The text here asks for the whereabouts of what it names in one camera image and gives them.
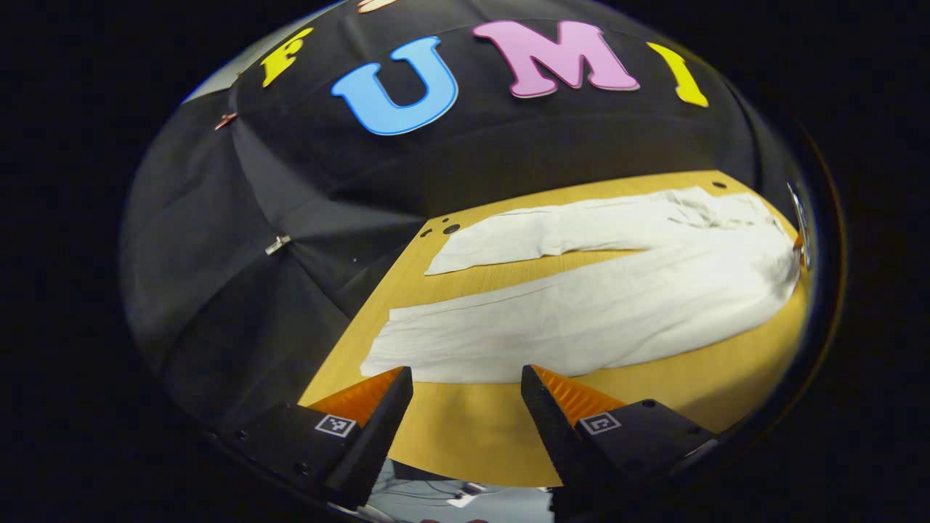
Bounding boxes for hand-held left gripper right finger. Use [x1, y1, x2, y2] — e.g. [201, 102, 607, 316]
[520, 363, 720, 509]

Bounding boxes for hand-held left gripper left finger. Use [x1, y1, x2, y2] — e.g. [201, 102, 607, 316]
[218, 365, 415, 511]

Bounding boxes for white jeans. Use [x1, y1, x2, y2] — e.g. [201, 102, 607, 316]
[360, 186, 802, 384]

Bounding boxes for black backdrop cloth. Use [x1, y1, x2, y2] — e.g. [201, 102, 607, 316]
[120, 0, 800, 437]

